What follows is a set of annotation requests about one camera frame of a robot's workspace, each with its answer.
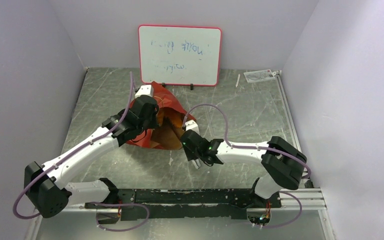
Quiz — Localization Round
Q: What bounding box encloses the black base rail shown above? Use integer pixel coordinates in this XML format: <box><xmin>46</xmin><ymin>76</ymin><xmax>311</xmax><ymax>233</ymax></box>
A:
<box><xmin>84</xmin><ymin>188</ymin><xmax>282</xmax><ymax>224</ymax></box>

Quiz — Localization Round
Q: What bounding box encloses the pink framed whiteboard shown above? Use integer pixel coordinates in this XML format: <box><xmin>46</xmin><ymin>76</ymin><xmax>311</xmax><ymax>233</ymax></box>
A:
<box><xmin>137</xmin><ymin>24</ymin><xmax>223</xmax><ymax>87</ymax></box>

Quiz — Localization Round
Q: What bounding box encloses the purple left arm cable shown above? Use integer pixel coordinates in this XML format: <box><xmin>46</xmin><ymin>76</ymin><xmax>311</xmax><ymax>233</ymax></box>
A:
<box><xmin>12</xmin><ymin>71</ymin><xmax>137</xmax><ymax>221</ymax></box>

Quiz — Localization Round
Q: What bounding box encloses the white marker pen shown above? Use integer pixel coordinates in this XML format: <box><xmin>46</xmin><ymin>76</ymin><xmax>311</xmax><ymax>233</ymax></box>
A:
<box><xmin>235</xmin><ymin>74</ymin><xmax>241</xmax><ymax>88</ymax></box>

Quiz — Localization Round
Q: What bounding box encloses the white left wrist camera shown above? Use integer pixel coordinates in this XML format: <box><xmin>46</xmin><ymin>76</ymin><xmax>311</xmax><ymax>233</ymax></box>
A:
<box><xmin>134</xmin><ymin>84</ymin><xmax>154</xmax><ymax>99</ymax></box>

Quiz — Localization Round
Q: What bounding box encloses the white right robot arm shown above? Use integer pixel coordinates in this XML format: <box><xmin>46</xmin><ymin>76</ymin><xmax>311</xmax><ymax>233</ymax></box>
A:
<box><xmin>180</xmin><ymin>130</ymin><xmax>311</xmax><ymax>207</ymax></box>

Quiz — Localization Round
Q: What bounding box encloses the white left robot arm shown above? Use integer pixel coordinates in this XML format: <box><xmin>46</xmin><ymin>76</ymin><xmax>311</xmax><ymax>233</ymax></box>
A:
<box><xmin>24</xmin><ymin>95</ymin><xmax>159</xmax><ymax>218</ymax></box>

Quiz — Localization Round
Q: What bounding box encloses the red paper bag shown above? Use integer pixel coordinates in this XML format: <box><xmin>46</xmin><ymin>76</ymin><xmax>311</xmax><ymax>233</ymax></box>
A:
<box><xmin>127</xmin><ymin>81</ymin><xmax>187</xmax><ymax>150</ymax></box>

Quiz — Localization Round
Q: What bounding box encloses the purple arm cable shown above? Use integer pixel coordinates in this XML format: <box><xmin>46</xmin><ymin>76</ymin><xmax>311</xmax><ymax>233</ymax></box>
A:
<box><xmin>12</xmin><ymin>71</ymin><xmax>137</xmax><ymax>221</ymax></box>
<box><xmin>182</xmin><ymin>104</ymin><xmax>312</xmax><ymax>230</ymax></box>

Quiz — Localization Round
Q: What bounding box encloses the orange fake bread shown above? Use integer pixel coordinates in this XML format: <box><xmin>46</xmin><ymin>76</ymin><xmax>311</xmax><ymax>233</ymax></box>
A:
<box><xmin>172</xmin><ymin>115</ymin><xmax>183</xmax><ymax>129</ymax></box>

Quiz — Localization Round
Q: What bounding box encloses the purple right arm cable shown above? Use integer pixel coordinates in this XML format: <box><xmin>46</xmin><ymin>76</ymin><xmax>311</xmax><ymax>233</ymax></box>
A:
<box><xmin>182</xmin><ymin>104</ymin><xmax>312</xmax><ymax>230</ymax></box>

